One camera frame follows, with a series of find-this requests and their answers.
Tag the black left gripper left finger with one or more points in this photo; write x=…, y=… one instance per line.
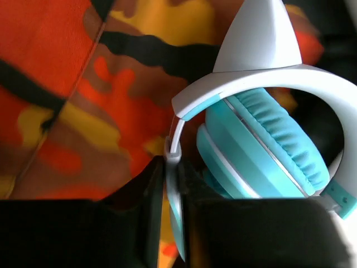
x=121, y=230

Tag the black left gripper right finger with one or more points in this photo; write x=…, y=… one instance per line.
x=220, y=232

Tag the teal white cat-ear headphones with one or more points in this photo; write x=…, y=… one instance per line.
x=253, y=148

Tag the orange camouflage cloth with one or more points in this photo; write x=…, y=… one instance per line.
x=86, y=88

